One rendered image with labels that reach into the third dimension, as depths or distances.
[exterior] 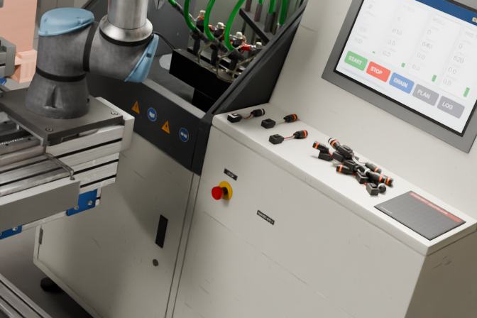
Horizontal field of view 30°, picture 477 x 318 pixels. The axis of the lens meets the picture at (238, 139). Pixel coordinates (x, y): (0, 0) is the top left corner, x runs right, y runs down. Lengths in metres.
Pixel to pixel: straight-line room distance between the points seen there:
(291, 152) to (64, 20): 0.66
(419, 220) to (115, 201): 1.05
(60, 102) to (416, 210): 0.86
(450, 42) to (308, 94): 0.43
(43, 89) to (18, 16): 2.62
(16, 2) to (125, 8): 2.73
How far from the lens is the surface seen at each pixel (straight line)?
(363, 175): 2.16
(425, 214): 2.11
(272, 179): 2.23
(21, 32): 4.69
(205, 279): 2.51
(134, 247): 2.72
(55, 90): 2.03
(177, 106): 2.43
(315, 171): 2.16
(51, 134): 1.98
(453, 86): 2.20
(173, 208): 2.53
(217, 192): 2.32
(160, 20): 3.03
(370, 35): 2.32
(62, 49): 1.99
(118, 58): 1.96
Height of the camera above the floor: 1.93
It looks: 25 degrees down
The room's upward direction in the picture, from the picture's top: 12 degrees clockwise
